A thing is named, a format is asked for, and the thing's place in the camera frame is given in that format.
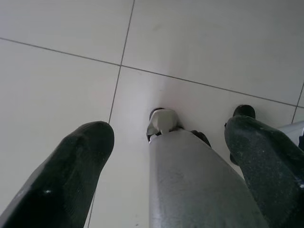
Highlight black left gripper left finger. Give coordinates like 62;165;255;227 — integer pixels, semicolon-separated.
0;121;115;228

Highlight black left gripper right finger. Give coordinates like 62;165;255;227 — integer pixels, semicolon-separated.
224;115;304;228

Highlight silver robot left leg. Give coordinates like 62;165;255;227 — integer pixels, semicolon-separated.
145;107;270;228

